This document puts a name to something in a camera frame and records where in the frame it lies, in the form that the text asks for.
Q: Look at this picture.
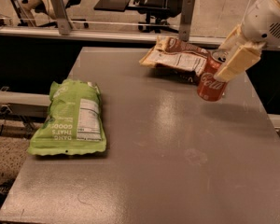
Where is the metal bracket post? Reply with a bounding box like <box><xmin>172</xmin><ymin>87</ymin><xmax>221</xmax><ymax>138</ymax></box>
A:
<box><xmin>178</xmin><ymin>0</ymin><xmax>195</xmax><ymax>42</ymax></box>
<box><xmin>50</xmin><ymin>0</ymin><xmax>72</xmax><ymax>35</ymax></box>

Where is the black office chair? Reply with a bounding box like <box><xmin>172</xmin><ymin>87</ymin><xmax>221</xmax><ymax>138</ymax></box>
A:
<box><xmin>94</xmin><ymin>0</ymin><xmax>195</xmax><ymax>34</ymax></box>

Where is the white rail left of table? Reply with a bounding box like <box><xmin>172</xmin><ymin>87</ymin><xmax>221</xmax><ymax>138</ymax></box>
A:
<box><xmin>0</xmin><ymin>91</ymin><xmax>50</xmax><ymax>106</ymax></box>

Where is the brown chip bag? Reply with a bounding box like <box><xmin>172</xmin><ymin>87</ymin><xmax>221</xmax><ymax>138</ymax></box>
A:
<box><xmin>139</xmin><ymin>35</ymin><xmax>210</xmax><ymax>84</ymax></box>

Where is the person sitting in background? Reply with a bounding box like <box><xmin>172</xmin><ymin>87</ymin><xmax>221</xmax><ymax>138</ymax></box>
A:
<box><xmin>13</xmin><ymin>0</ymin><xmax>82</xmax><ymax>28</ymax></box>

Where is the right metal bracket post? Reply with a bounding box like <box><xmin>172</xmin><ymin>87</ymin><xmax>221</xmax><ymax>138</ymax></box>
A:
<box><xmin>178</xmin><ymin>0</ymin><xmax>195</xmax><ymax>42</ymax></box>

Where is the metal rail behind table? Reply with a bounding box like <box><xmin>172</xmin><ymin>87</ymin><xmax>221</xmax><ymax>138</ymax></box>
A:
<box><xmin>0</xmin><ymin>26</ymin><xmax>280</xmax><ymax>51</ymax></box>

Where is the left metal bracket post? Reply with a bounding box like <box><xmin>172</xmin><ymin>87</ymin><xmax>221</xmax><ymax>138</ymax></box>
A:
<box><xmin>50</xmin><ymin>0</ymin><xmax>72</xmax><ymax>35</ymax></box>

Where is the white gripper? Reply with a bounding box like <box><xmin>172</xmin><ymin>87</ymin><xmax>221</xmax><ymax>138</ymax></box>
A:
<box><xmin>214</xmin><ymin>0</ymin><xmax>280</xmax><ymax>82</ymax></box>

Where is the green chip bag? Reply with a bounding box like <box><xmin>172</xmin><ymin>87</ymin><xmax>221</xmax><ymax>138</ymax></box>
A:
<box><xmin>28</xmin><ymin>79</ymin><xmax>106</xmax><ymax>156</ymax></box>

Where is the red coke can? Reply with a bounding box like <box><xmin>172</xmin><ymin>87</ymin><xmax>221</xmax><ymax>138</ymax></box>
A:
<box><xmin>197</xmin><ymin>49</ymin><xmax>227</xmax><ymax>102</ymax></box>

